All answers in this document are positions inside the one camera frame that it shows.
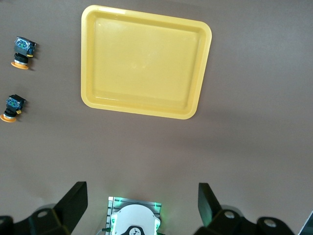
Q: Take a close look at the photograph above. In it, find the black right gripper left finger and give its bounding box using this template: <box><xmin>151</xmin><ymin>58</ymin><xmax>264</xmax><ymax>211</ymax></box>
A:
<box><xmin>0</xmin><ymin>181</ymin><xmax>89</xmax><ymax>235</ymax></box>

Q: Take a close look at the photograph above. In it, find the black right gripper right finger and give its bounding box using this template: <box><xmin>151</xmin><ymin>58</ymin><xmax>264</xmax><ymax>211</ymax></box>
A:
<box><xmin>194</xmin><ymin>182</ymin><xmax>298</xmax><ymax>235</ymax></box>

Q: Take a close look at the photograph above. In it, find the brown table cover mat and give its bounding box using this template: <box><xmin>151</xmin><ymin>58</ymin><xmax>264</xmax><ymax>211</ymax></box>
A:
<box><xmin>0</xmin><ymin>0</ymin><xmax>313</xmax><ymax>235</ymax></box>

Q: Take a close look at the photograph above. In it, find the yellow plastic tray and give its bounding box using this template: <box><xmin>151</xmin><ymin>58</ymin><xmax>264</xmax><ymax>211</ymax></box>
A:
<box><xmin>80</xmin><ymin>4</ymin><xmax>213</xmax><ymax>120</ymax></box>

